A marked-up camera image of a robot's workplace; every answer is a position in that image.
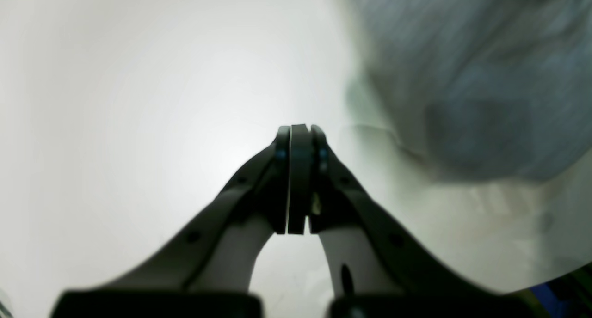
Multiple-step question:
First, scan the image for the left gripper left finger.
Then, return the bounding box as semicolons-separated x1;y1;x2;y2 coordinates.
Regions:
51;126;290;318

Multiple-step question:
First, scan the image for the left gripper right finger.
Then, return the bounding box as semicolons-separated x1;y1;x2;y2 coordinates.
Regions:
289;124;536;318

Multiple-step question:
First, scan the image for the grey T-shirt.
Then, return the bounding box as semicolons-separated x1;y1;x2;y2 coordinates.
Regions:
336;0;591;182

